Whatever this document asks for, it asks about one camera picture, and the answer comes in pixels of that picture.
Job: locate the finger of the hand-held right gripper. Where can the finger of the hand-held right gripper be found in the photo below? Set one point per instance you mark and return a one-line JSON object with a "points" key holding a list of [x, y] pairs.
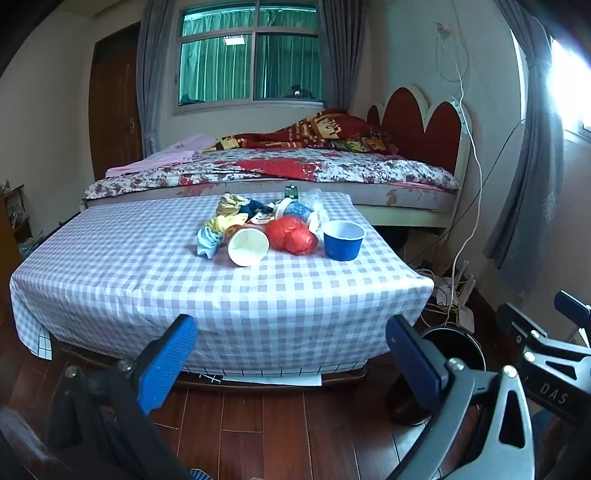
{"points": [[572, 304], [517, 321]]}

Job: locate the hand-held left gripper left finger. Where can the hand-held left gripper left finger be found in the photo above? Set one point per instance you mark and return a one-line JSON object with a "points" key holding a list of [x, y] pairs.
{"points": [[168, 364]]}

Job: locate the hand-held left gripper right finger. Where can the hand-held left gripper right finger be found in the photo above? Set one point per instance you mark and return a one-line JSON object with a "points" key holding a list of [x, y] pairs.
{"points": [[415, 364]]}

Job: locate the black trash bin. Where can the black trash bin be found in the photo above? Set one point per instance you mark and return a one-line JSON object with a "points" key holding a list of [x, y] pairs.
{"points": [[466, 346]]}

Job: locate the light blue wrapper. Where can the light blue wrapper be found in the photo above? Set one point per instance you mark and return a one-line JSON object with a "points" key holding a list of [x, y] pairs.
{"points": [[210, 242]]}

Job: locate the blue paper cup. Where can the blue paper cup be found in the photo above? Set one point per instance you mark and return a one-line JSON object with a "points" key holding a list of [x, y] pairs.
{"points": [[299, 212], [342, 247]]}

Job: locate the white paper cup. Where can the white paper cup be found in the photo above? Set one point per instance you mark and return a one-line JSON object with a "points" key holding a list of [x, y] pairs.
{"points": [[247, 247]]}

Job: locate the tan paper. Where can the tan paper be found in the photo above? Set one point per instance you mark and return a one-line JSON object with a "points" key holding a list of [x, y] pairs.
{"points": [[231, 203]]}

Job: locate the dark blue wrapper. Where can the dark blue wrapper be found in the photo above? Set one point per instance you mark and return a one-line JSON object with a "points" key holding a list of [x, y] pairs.
{"points": [[254, 210]]}

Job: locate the red plastic bag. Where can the red plastic bag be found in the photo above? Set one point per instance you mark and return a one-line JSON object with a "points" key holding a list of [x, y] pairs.
{"points": [[288, 233]]}

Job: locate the clear plastic bag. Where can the clear plastic bag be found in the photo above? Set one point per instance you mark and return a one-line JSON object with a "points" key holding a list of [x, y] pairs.
{"points": [[316, 198]]}

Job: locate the small green box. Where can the small green box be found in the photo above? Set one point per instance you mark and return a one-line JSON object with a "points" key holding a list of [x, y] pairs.
{"points": [[291, 191]]}

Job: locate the white modem box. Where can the white modem box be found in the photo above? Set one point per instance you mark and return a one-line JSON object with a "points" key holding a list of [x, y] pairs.
{"points": [[468, 318]]}

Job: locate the white router with antennas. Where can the white router with antennas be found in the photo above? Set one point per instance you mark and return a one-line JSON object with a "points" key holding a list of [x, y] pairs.
{"points": [[461, 286]]}

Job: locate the checked tablecloth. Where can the checked tablecloth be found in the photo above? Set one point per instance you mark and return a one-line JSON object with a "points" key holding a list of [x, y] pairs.
{"points": [[138, 277]]}

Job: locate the blue striped slipper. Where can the blue striped slipper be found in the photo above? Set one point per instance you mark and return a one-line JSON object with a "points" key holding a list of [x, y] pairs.
{"points": [[201, 474]]}

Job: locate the grey curtain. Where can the grey curtain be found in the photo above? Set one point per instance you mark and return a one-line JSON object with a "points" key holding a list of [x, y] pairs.
{"points": [[344, 55], [531, 184], [154, 69]]}

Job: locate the bed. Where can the bed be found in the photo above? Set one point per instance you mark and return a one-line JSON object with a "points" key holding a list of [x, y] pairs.
{"points": [[406, 203]]}

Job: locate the red and white headboard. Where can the red and white headboard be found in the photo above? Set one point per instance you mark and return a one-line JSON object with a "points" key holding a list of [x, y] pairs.
{"points": [[434, 134]]}

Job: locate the pink cloth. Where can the pink cloth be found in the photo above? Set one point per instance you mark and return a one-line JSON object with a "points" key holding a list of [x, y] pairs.
{"points": [[171, 152]]}

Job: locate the wooden side cabinet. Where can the wooden side cabinet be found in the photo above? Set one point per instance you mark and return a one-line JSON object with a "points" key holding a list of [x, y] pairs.
{"points": [[11, 221]]}

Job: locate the bright side window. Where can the bright side window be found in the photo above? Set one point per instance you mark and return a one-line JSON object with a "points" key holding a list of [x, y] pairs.
{"points": [[572, 83]]}

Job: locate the floral bedsheet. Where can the floral bedsheet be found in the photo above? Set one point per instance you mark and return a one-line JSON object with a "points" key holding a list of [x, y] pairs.
{"points": [[277, 168]]}

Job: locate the red patterned blanket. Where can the red patterned blanket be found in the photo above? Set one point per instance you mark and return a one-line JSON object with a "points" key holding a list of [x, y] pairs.
{"points": [[323, 129]]}

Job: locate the brown wooden door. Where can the brown wooden door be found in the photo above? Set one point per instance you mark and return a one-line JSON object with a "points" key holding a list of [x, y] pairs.
{"points": [[115, 115]]}

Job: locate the green-tinted window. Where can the green-tinted window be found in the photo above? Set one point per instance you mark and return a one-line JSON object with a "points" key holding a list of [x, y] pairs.
{"points": [[217, 69]]}

